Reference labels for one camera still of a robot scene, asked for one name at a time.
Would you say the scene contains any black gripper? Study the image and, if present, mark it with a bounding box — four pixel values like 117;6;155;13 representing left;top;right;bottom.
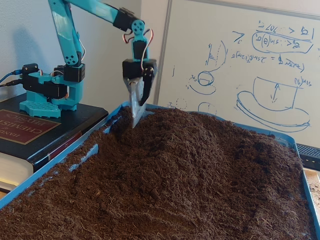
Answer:
121;58;158;129

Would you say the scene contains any brown soil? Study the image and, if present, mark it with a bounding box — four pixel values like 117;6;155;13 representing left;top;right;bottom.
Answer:
0;106;315;240

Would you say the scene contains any whiteboard with blue sketches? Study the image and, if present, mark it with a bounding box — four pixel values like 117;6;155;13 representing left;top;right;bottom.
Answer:
153;0;320;148

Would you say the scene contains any black chemistry physics handbook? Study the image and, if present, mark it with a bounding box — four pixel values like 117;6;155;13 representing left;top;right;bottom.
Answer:
0;93;109;187

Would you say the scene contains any blue plastic tray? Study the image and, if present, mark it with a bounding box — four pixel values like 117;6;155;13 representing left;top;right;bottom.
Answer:
0;100;320;240

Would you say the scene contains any black perforated box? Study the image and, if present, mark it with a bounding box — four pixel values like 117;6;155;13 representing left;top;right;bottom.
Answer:
295;143;320;172

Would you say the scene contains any black cable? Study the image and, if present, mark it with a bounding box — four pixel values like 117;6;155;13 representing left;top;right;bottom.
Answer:
0;80;25;88

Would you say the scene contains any blue cable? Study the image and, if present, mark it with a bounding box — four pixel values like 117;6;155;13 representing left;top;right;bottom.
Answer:
0;70;23;85

